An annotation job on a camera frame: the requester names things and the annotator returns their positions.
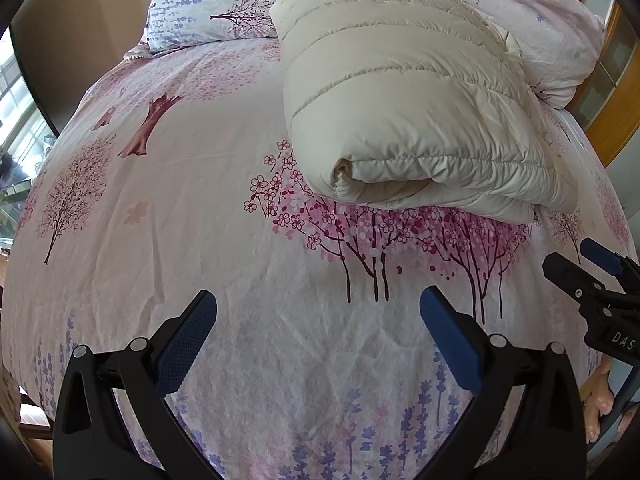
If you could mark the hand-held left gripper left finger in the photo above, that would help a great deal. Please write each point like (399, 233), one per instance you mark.
(187, 340)

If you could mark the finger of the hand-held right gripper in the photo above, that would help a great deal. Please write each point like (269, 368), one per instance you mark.
(602, 255)
(570, 277)

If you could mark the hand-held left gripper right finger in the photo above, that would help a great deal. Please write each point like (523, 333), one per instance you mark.
(450, 335)

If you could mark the cream quilted blanket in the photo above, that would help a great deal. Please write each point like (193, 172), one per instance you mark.
(400, 110)

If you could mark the person's right hand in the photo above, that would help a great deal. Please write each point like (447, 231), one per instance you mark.
(597, 400)

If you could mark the pink floral bed sheet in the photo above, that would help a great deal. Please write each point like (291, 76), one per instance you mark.
(200, 210)

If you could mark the wooden headboard shelf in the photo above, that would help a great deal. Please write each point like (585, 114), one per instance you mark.
(617, 75)

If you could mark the right pink floral pillow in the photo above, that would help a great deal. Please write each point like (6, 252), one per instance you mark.
(550, 20)

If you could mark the window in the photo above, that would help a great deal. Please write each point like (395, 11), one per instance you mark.
(20, 125)

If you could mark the lavender print pillow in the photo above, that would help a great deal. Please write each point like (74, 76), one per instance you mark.
(200, 10)

